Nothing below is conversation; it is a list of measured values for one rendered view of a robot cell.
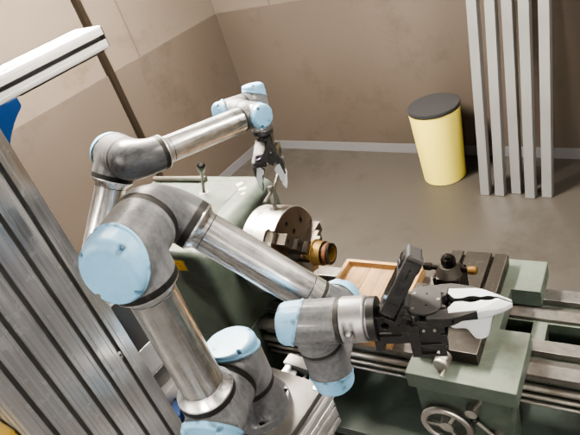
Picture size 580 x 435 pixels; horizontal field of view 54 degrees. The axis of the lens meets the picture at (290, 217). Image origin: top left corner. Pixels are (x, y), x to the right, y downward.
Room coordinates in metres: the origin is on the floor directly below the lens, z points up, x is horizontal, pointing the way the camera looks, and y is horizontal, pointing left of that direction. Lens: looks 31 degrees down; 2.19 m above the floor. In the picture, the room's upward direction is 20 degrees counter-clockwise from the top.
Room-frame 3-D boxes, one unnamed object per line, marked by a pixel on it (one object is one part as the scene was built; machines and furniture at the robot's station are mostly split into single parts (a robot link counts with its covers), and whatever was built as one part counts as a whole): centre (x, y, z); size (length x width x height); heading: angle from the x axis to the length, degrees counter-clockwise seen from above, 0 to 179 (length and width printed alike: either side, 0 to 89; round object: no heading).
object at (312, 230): (1.68, -0.05, 1.09); 0.12 x 0.11 x 0.05; 141
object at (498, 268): (1.26, -0.41, 0.95); 0.43 x 0.18 x 0.04; 141
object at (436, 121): (3.49, -1.17, 0.28); 0.36 x 0.36 x 0.56
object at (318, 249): (1.57, -0.06, 1.08); 0.09 x 0.09 x 0.09; 51
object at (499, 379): (1.21, -0.44, 0.90); 0.53 x 0.30 x 0.06; 141
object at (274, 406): (0.94, 0.21, 1.21); 0.15 x 0.15 x 0.10
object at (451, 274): (1.21, -0.37, 1.14); 0.08 x 0.08 x 0.03
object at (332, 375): (0.73, 0.02, 1.46); 0.11 x 0.08 x 0.11; 157
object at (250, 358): (0.93, 0.22, 1.33); 0.13 x 0.12 x 0.14; 157
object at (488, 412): (1.06, -0.30, 0.73); 0.27 x 0.12 x 0.27; 51
